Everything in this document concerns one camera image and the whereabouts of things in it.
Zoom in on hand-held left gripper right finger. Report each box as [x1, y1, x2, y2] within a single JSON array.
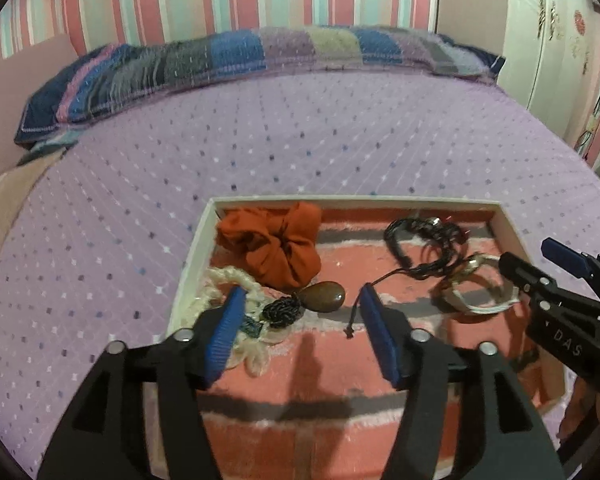
[[357, 284, 567, 480]]

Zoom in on brick-patterned tray box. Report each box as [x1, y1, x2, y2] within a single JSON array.
[[149, 195, 577, 480]]

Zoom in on white decorated wardrobe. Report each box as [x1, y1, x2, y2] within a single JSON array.
[[497, 0, 600, 142]]

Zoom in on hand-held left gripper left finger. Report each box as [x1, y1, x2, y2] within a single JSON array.
[[37, 286, 248, 480]]

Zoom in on purple diamond-patterned bedspread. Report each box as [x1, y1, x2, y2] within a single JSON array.
[[0, 71, 600, 480]]

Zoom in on orange scrunchie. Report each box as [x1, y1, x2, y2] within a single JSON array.
[[215, 201, 324, 291]]

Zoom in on pink headboard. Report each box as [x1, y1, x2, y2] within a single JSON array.
[[0, 34, 83, 183]]

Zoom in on cream scrunchie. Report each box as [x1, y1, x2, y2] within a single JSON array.
[[179, 265, 292, 379]]

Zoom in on black braided cord bracelet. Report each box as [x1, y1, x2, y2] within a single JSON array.
[[383, 214, 469, 282]]

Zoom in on patchwork striped pillow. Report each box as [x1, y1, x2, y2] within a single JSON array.
[[14, 24, 507, 149]]

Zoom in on white bangle bracelet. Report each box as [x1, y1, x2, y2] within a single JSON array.
[[432, 252, 524, 317]]

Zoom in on desk lamp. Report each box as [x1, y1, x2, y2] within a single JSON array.
[[574, 84, 600, 153]]

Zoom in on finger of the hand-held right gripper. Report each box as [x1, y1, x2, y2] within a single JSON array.
[[498, 252, 600, 322], [540, 237, 600, 288]]

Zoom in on brown stone pendant necklace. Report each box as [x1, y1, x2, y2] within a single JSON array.
[[259, 267, 417, 340]]

